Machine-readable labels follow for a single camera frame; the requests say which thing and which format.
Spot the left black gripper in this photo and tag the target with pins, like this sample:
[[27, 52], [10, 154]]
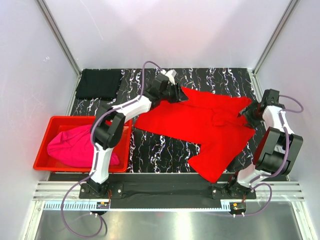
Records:
[[177, 98]]

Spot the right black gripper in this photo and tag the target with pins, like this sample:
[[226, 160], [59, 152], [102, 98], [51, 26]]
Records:
[[247, 111]]

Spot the red t shirt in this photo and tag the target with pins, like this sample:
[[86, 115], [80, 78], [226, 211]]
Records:
[[211, 120]]

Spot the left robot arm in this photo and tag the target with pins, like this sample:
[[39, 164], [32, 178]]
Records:
[[107, 128]]

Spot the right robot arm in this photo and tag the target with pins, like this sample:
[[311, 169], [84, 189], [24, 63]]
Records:
[[277, 151]]

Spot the folded black t shirt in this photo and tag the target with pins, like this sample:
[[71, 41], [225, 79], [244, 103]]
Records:
[[99, 83]]

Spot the right connector box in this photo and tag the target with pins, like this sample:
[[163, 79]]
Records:
[[238, 206]]

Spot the connector box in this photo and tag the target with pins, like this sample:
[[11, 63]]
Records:
[[103, 205], [238, 206]]

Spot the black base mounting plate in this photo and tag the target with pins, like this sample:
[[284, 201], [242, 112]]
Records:
[[151, 191]]

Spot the pink t shirt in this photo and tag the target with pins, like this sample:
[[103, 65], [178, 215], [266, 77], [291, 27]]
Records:
[[73, 147]]

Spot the red plastic bin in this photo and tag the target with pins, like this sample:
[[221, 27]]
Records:
[[58, 124]]

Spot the left connector box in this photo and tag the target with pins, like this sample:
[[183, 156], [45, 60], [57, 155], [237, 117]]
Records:
[[103, 205]]

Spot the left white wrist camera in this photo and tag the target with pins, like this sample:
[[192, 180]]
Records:
[[170, 74]]

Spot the aluminium frame rail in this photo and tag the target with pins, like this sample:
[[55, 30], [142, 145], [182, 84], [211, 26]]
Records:
[[52, 194]]

